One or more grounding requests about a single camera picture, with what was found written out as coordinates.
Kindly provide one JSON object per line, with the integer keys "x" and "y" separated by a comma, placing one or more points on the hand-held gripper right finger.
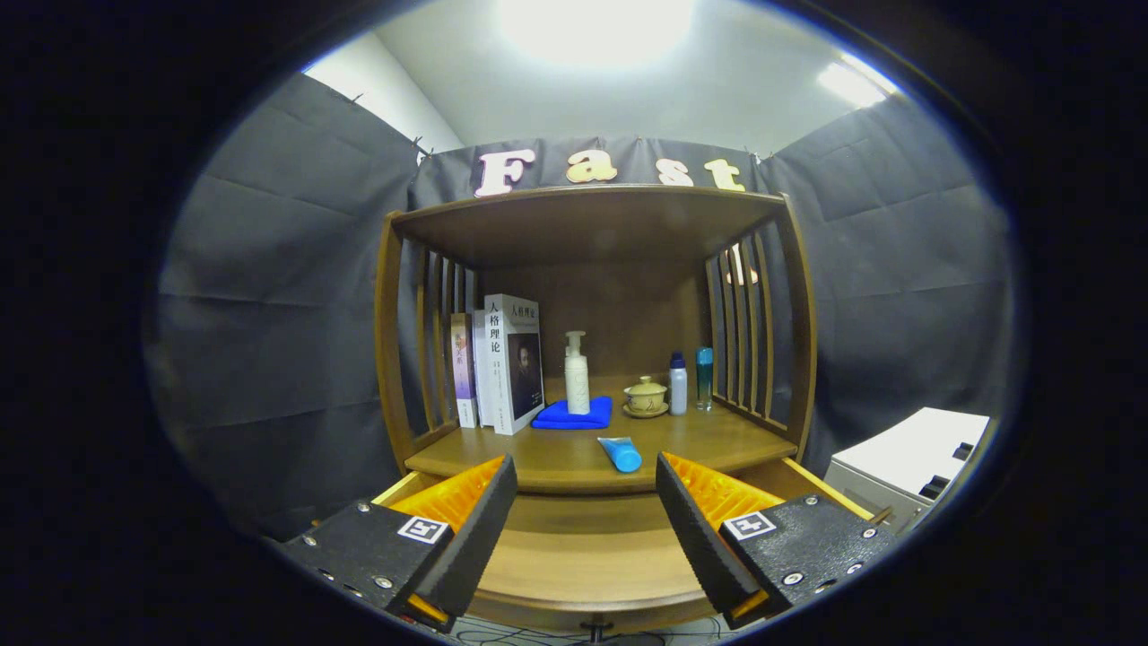
{"x": 704, "y": 547}

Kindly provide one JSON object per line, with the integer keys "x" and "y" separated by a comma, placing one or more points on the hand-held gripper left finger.
{"x": 466, "y": 547}

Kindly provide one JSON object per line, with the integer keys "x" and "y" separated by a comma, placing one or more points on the wooden drawer with black knob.
{"x": 583, "y": 547}

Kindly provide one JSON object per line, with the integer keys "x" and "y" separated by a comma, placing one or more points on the blue cosmetic tube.
{"x": 621, "y": 455}

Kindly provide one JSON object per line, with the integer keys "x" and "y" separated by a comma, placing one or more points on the wooden countertop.
{"x": 538, "y": 462}

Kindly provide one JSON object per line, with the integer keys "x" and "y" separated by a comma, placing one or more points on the wooden cabinet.
{"x": 583, "y": 224}

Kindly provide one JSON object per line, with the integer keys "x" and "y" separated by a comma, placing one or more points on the yellow saucer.
{"x": 646, "y": 413}

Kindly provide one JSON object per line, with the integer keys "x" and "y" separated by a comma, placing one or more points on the folded blue cloth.
{"x": 556, "y": 417}

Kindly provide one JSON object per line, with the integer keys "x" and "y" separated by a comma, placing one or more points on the white bottle with blue cap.
{"x": 678, "y": 390}

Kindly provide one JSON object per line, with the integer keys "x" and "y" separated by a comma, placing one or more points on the yellow lidded tea bowl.
{"x": 646, "y": 395}

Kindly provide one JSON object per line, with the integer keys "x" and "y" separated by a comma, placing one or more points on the slim teal bottle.
{"x": 705, "y": 381}

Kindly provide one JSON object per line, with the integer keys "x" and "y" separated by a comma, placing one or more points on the thin white book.
{"x": 480, "y": 377}

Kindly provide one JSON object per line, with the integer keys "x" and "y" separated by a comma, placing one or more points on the purple book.
{"x": 462, "y": 368}

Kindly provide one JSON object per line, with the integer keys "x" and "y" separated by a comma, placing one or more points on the thick white portrait book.
{"x": 520, "y": 368}

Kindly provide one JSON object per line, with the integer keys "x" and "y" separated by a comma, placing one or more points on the white pump bottle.
{"x": 577, "y": 386}

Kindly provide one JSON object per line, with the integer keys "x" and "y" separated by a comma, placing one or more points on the white plastic storage box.
{"x": 906, "y": 444}

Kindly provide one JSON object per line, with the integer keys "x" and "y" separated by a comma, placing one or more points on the rectangular ceiling light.
{"x": 852, "y": 85}

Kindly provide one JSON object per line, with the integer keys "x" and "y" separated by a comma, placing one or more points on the round ceiling light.
{"x": 596, "y": 27}

